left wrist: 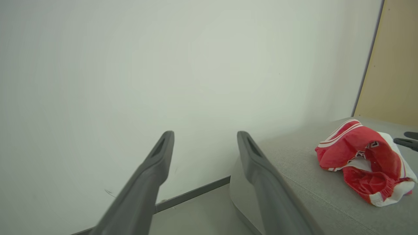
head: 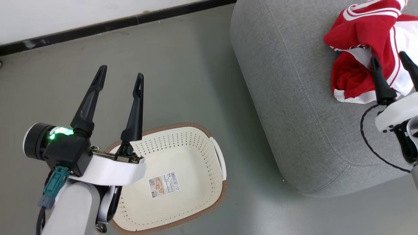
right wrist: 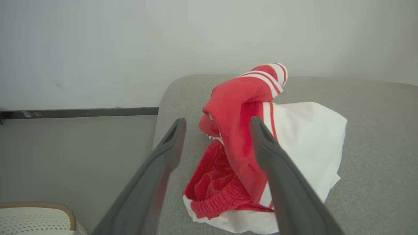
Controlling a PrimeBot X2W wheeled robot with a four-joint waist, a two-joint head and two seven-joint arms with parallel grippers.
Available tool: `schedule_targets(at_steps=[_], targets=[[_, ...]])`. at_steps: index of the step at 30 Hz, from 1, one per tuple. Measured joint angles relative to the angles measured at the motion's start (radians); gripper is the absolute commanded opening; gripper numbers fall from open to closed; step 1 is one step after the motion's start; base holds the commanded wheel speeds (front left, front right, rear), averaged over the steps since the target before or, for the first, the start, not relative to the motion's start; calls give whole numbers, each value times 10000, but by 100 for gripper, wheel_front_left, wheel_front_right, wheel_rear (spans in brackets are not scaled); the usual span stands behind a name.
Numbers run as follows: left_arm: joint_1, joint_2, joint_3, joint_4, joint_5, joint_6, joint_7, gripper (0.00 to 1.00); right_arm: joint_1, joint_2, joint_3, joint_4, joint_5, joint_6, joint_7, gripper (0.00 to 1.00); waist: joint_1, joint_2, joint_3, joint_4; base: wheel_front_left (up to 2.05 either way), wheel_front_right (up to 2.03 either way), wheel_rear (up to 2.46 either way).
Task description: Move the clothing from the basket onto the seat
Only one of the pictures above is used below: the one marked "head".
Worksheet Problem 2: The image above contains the red and white garment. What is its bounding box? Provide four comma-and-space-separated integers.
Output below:
323, 0, 418, 104

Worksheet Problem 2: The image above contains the grey fabric sofa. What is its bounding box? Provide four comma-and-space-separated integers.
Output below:
230, 0, 418, 198

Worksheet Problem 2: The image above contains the black baseboard strip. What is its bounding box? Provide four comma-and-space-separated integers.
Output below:
0, 0, 237, 56

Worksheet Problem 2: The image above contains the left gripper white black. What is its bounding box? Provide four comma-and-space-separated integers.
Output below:
23, 65, 146, 186

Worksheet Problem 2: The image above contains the paper label sticker in basket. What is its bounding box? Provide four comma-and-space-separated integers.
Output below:
148, 171, 181, 198

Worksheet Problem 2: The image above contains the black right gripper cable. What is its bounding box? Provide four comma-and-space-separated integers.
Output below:
360, 104, 412, 173

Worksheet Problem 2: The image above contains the white perforated laundry basket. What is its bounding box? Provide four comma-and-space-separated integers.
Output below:
105, 122, 228, 235

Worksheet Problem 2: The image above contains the teal plug left gripper cable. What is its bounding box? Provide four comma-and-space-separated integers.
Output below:
35, 166, 70, 235

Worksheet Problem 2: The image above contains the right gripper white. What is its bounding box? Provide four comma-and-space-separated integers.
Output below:
371, 51, 418, 133

